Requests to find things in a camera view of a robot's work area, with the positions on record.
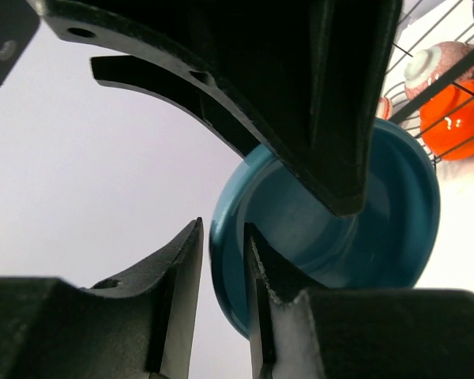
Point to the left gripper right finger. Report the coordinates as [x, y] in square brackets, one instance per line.
[298, 328]

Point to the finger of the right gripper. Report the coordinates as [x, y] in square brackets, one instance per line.
[303, 77]
[134, 74]

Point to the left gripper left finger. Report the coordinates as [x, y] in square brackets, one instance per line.
[138, 323]

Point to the white orange floral bowl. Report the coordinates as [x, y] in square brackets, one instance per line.
[384, 108]

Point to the black white leaf bowl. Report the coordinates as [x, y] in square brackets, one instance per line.
[428, 65]

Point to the blue bowl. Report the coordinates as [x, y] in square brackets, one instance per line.
[387, 245]

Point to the black wire dish rack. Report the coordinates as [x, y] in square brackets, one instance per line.
[448, 21]

